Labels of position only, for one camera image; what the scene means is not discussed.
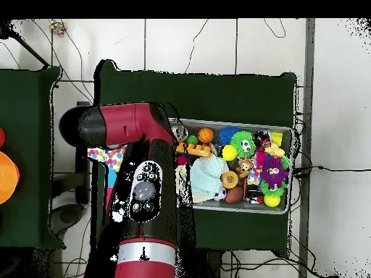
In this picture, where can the light teal cloth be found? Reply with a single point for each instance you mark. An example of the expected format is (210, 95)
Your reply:
(207, 176)

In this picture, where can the colourful patterned cloth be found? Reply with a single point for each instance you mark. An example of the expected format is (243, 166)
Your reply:
(107, 155)

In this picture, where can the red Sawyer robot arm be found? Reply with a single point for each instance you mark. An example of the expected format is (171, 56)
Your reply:
(139, 124)

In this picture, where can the shallow clear bin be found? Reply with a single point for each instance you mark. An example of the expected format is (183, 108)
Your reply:
(243, 123)

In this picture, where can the wooden box with three holes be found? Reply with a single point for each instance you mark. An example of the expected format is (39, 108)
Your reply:
(111, 176)

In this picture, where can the orange building block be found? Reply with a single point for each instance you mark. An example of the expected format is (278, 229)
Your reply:
(197, 150)

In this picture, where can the small orange basketball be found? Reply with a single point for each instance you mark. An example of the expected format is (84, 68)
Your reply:
(205, 135)

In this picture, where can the yellow ball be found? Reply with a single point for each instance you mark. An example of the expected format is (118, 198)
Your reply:
(229, 152)

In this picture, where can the green spiky ball with eyes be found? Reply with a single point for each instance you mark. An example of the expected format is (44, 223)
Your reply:
(243, 143)

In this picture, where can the small brown football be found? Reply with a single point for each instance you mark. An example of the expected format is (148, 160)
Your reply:
(235, 194)

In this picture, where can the dark green table cloth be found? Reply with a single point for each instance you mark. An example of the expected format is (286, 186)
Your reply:
(232, 92)

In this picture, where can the purple spiky monster toy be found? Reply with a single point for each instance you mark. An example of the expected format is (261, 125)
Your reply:
(273, 171)

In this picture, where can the green covered side table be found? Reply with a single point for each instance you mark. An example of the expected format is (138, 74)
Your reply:
(29, 116)

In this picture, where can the orange bowl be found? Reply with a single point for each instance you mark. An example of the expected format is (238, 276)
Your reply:
(7, 176)

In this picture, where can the small colourful toy on floor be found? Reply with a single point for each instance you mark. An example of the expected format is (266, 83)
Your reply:
(57, 26)

